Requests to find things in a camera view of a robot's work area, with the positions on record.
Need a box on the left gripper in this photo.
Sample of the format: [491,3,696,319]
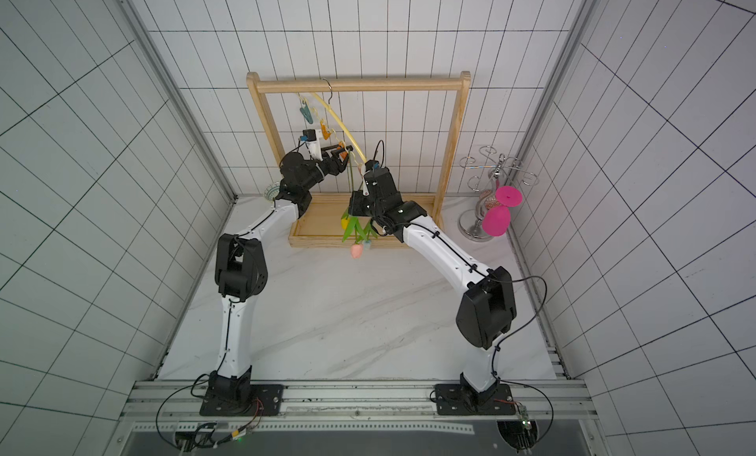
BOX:
[303,143,356,188]

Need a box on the pink tulip flower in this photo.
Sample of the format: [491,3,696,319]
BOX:
[341,159,370,260]

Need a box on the yellow clothes hanger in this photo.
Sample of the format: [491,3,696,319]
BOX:
[293,82,367,164]

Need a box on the yellow tulip flower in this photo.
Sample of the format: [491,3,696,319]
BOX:
[341,188,361,237]

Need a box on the white tulip flower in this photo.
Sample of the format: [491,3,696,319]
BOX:
[358,219,379,249]

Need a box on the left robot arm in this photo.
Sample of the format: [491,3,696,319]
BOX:
[206,145,352,405]

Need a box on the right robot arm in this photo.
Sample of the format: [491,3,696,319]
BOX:
[350,161,517,394]

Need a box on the teal clothespin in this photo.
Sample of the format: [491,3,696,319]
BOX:
[299,98,313,124]

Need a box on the small patterned bowl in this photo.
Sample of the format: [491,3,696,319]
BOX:
[263,182,280,202]

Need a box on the chrome glass holder stand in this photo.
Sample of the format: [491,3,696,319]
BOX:
[458,145,539,243]

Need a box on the patterned glass on stand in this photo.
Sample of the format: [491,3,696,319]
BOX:
[478,189,500,217]

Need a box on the pink plastic wine glass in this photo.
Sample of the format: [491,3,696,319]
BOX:
[482,185,524,237]

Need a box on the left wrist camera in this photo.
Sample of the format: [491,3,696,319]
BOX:
[298,129,323,161]

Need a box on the wooden hanging rack frame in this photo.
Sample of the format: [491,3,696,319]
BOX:
[246,70,473,249]

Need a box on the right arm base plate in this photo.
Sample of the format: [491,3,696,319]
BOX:
[429,383,517,417]

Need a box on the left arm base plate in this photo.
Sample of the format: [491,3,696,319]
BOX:
[200,383,285,418]

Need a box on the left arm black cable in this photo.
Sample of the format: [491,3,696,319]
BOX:
[152,372,211,451]

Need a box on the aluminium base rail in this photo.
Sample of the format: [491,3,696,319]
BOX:
[117,380,598,438]

